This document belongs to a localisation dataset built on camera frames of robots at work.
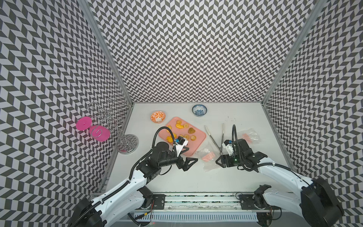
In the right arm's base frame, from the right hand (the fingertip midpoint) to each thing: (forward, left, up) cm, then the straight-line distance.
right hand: (221, 164), depth 83 cm
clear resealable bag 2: (+21, -24, -2) cm, 32 cm away
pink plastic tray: (+28, +27, -2) cm, 39 cm away
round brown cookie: (+33, +27, -2) cm, 42 cm away
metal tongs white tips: (+11, -1, -2) cm, 11 cm away
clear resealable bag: (+4, +7, +3) cm, 9 cm away
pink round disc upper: (+10, +69, +29) cm, 76 cm away
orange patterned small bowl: (+37, +43, -1) cm, 57 cm away
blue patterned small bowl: (+44, +11, -1) cm, 45 cm away
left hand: (0, +17, +12) cm, 21 cm away
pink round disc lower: (+9, +65, +22) cm, 69 cm away
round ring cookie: (+29, +21, -1) cm, 36 cm away
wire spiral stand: (+36, +73, +11) cm, 82 cm away
